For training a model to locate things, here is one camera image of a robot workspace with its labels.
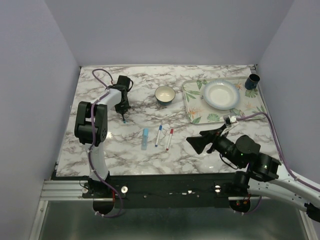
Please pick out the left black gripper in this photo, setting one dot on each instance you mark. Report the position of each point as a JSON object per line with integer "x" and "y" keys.
{"x": 123, "y": 110}

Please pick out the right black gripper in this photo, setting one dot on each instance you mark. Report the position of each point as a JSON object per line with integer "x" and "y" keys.
{"x": 199, "y": 142}

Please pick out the white pen red tip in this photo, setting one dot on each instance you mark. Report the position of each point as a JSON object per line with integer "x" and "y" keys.
{"x": 169, "y": 142}

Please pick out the white pen blue tip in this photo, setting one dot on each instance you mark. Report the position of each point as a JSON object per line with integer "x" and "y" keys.
{"x": 158, "y": 136}

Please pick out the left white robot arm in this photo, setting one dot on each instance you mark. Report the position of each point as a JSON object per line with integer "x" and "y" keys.
{"x": 91, "y": 124}

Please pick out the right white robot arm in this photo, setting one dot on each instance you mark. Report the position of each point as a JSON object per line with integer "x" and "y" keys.
{"x": 259, "y": 173}

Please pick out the teal bowl cream inside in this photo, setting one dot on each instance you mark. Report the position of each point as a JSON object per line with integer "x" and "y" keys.
{"x": 165, "y": 95}

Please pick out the white plate blue rim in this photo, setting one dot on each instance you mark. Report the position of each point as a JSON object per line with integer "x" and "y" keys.
{"x": 221, "y": 94}

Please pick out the floral leaf serving tray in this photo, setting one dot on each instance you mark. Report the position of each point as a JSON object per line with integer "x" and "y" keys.
{"x": 199, "y": 112}

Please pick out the dark blue cup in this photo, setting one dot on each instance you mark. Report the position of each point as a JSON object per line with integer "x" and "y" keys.
{"x": 252, "y": 81}

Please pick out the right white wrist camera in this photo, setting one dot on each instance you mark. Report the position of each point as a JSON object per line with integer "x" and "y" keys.
{"x": 231, "y": 121}

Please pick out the aluminium rail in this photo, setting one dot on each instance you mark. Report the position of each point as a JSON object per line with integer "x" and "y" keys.
{"x": 62, "y": 190}

